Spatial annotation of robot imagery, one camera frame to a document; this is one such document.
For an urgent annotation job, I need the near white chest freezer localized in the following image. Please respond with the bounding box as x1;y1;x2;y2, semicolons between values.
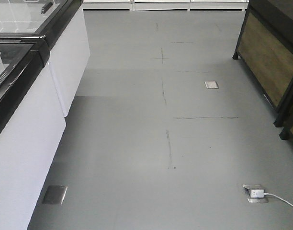
0;40;66;230

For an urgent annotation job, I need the white power adapter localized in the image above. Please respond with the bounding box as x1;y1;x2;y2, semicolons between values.
248;188;265;198

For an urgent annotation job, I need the closed steel floor plate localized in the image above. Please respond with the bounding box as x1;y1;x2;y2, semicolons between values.
42;185;68;205

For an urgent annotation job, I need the open floor socket box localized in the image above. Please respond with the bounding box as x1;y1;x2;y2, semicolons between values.
242;184;269;204

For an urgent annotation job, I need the white chest freezer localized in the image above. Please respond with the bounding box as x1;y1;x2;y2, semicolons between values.
0;0;90;116
0;40;66;230

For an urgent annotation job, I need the far white chest freezer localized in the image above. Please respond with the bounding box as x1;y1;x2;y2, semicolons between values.
0;0;90;116

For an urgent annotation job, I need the wooden black-framed display stand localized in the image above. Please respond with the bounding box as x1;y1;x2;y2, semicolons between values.
233;0;293;127

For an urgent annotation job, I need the white shelf unit base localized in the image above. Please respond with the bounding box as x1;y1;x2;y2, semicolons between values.
82;0;249;11

